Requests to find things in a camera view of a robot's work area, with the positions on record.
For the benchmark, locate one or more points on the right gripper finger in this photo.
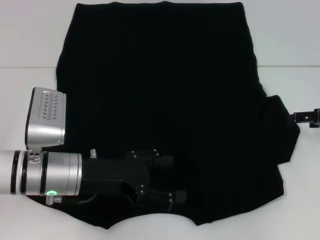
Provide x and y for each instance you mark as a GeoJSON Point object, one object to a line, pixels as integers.
{"type": "Point", "coordinates": [315, 125]}
{"type": "Point", "coordinates": [305, 117]}

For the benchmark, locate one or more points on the black shirt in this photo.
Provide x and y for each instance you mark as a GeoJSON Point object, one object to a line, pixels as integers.
{"type": "Point", "coordinates": [160, 75]}

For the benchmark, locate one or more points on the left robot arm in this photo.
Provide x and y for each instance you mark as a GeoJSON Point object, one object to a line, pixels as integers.
{"type": "Point", "coordinates": [62, 172]}

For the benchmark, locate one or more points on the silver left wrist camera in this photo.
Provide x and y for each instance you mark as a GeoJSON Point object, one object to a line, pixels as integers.
{"type": "Point", "coordinates": [45, 130]}

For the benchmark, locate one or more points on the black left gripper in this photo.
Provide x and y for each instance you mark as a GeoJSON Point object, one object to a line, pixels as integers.
{"type": "Point", "coordinates": [105, 172]}

